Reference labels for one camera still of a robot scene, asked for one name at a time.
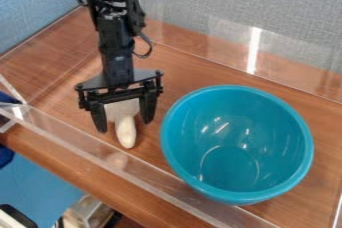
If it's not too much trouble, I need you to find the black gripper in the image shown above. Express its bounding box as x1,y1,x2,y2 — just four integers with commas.
74,35,166,134

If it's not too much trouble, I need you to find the white toy mushroom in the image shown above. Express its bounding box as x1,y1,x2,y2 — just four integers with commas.
106,99,141,149

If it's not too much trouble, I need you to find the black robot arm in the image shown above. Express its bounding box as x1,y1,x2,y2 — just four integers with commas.
75,0,164,133

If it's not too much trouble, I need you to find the blue plastic bowl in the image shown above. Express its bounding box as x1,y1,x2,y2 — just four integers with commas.
161,85,315,205

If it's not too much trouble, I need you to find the clear acrylic front barrier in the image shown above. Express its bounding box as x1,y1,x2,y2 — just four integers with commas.
0,105,278,228

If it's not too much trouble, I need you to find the clear acrylic barrier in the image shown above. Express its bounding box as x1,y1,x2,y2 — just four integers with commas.
0,105,278,228
146,3,342,104

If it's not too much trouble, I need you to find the blue cloth object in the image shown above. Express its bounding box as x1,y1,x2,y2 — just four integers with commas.
0,91,22,169

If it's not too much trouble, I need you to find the grey clutter below table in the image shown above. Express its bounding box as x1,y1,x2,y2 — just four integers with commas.
53,195,122,228

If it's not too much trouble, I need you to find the clear acrylic back barrier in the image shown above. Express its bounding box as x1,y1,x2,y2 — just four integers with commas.
146,3,342,104

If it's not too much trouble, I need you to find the black white device below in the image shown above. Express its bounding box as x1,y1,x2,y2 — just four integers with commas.
0,204,39,228

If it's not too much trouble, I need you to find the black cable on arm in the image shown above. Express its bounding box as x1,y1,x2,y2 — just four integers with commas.
131,30,156,60

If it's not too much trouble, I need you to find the clear acrylic left bracket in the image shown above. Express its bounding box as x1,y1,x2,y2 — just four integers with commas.
0,74,27,133

